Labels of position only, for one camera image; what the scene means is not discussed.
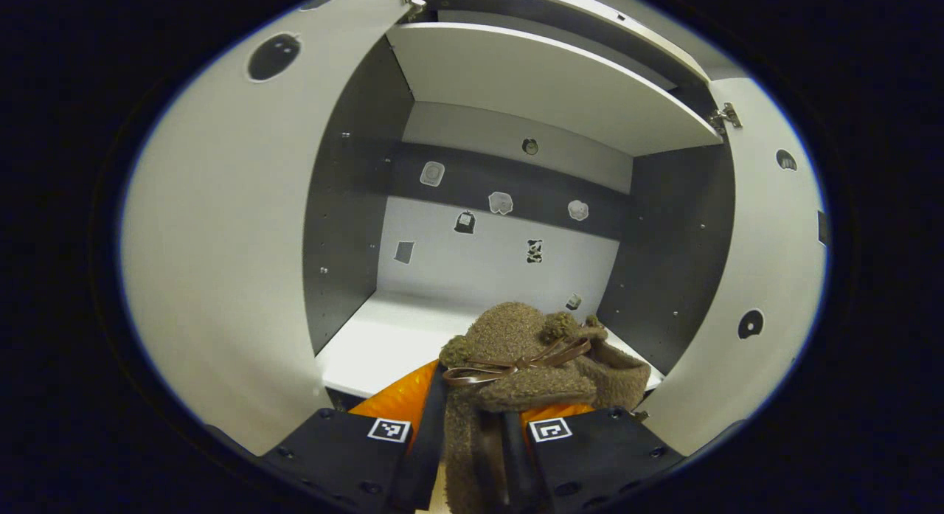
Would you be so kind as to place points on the brown fuzzy shoe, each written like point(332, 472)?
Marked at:
point(509, 337)

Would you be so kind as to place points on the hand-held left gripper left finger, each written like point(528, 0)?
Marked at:
point(428, 447)

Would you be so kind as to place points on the white shoe cabinet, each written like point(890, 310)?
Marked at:
point(531, 79)

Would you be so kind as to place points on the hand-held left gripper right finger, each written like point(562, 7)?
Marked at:
point(520, 470)

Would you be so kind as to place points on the white cabinet door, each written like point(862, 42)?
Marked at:
point(767, 241)
point(221, 241)

